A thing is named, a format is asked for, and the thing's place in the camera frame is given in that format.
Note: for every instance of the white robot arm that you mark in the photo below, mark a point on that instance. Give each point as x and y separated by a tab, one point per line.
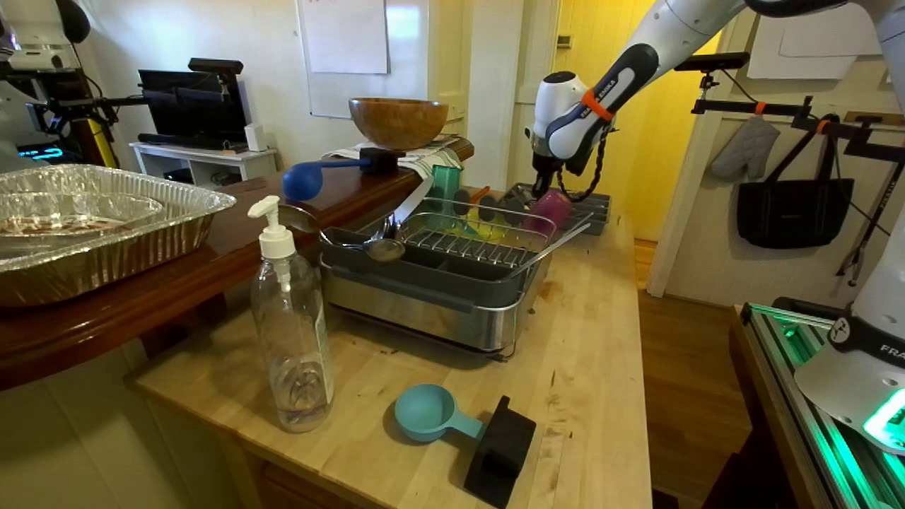
573	118

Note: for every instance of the dark wooden shelf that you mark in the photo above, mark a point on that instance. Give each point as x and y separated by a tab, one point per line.
37	343

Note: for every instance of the black camera tripod rig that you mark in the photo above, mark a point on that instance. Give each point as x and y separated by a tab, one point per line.
52	109

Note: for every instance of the silver spoon in rack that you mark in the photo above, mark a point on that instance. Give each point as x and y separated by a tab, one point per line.
385	249

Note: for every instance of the black hanging bag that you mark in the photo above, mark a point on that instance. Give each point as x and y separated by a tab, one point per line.
795	213

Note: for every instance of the purple cup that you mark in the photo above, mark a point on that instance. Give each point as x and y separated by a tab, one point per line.
549	210

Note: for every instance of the teal measuring cup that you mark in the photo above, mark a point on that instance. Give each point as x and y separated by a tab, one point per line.
428	413

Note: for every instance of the black block holder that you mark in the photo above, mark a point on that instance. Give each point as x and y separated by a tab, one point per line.
500	456

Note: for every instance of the white side table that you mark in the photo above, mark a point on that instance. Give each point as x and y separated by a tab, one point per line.
209	169

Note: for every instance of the green cup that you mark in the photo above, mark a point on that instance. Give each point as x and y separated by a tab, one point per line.
446	179

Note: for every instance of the aluminium foil tray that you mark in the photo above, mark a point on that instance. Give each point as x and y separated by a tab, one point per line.
76	228

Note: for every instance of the green lit machine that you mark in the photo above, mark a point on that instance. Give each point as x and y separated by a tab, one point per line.
843	384

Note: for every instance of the wooden bowl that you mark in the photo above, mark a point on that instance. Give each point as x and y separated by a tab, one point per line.
398	123

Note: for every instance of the grey oven mitt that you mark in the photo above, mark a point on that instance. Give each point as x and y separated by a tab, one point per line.
744	153

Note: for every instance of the blue measuring scoop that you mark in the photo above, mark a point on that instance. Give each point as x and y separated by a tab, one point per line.
306	179

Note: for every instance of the stainless steel dish rack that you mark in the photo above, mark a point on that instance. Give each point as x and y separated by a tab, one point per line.
467	275

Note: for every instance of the clear soap pump bottle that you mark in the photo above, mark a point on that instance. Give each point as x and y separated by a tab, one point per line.
291	317

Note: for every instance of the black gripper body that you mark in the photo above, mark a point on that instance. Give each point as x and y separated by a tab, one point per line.
544	174

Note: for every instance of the whiteboard on wall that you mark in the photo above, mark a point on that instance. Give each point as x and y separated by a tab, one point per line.
347	34

